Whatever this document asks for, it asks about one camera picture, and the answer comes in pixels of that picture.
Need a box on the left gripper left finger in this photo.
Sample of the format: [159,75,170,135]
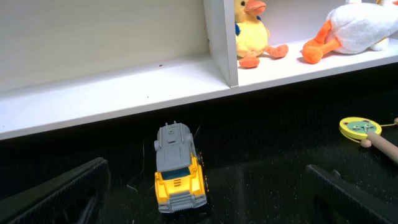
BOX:
[0,157,111,224]

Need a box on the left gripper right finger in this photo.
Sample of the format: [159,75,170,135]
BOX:
[303,164,398,224]

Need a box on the grey and yellow toy truck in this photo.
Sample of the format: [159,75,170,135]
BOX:
[153,121,208,214]

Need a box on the yellow rattle drum toy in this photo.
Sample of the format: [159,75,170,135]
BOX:
[338,116,398,165]

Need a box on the white shelf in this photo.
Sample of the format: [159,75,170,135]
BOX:
[0,0,398,141]

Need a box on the white plush goose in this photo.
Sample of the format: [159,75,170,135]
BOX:
[301,0,398,65]

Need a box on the yellow plush duck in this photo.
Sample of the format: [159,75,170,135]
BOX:
[233,0,289,69]

